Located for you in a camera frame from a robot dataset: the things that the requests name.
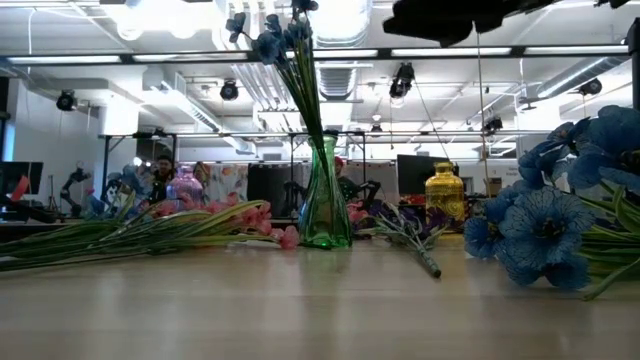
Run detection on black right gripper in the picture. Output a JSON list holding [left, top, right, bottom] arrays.
[[382, 0, 556, 49]]

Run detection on yellow glass vase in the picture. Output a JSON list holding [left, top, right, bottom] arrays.
[[424, 160, 466, 234]]

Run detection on green glass vase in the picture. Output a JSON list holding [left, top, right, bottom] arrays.
[[298, 133, 354, 250]]

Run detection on purple glass vase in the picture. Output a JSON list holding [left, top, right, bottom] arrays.
[[166, 164, 205, 204]]

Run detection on black computer monitor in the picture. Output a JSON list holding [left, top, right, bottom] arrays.
[[397, 154, 459, 196], [0, 161, 45, 195]]

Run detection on pale patterned fabric panel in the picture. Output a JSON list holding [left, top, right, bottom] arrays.
[[349, 160, 399, 200]]

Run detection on person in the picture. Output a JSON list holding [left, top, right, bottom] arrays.
[[333, 156, 357, 202], [149, 154, 176, 204]]

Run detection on white ceiling pipes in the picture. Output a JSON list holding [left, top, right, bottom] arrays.
[[212, 0, 304, 132]]

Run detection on black fabric panel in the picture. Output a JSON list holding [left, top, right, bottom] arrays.
[[247, 163, 301, 219]]

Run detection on white floral fabric panel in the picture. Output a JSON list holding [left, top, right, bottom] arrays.
[[202, 162, 249, 204]]

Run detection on red flat object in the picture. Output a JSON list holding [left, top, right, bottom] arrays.
[[10, 175, 30, 202]]

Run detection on slim silver ventilation duct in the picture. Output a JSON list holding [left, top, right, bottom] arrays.
[[537, 55, 626, 99]]

